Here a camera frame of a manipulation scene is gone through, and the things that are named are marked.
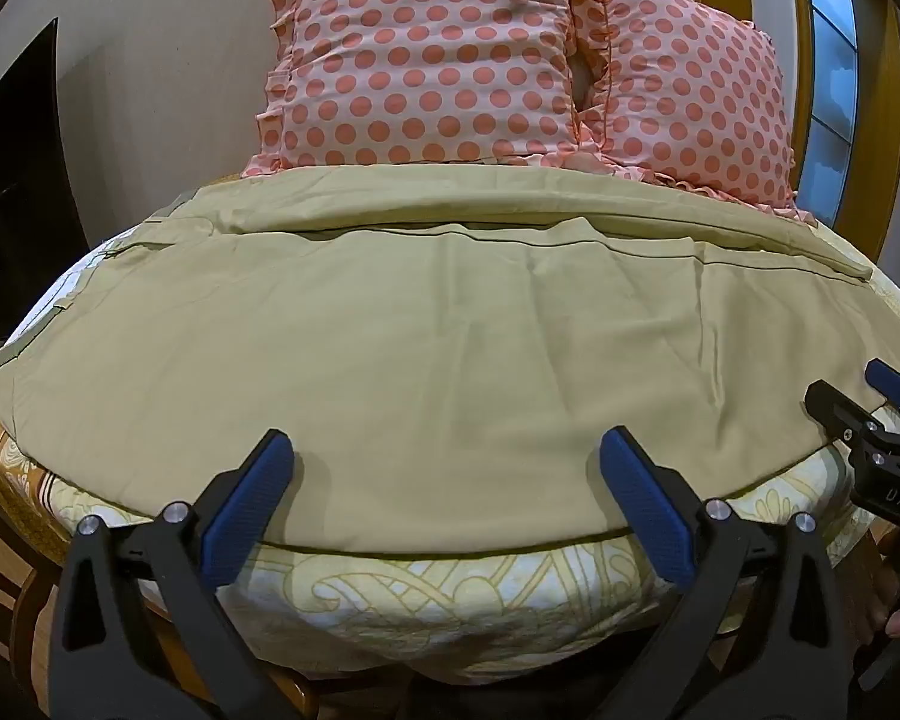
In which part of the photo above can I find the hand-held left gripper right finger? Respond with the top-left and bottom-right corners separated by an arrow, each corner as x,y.
598,426 -> 850,720

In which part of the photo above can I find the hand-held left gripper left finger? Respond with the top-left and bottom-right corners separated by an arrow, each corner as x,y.
52,429 -> 301,720

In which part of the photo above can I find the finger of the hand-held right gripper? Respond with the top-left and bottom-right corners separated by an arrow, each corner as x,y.
805,380 -> 884,445
865,358 -> 900,418

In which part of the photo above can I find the beige blanket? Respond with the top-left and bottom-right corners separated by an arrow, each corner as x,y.
0,165 -> 900,557

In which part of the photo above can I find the bed with patterned sheet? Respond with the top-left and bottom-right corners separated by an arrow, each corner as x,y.
0,187 -> 900,683

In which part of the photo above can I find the wooden framed window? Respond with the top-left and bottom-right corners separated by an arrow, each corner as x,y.
690,0 -> 900,248

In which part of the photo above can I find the pink polka dot pillow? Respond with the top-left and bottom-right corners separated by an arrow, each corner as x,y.
570,0 -> 818,226
241,0 -> 608,179

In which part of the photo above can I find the dark cabinet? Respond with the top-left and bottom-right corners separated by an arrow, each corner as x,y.
0,15 -> 92,350

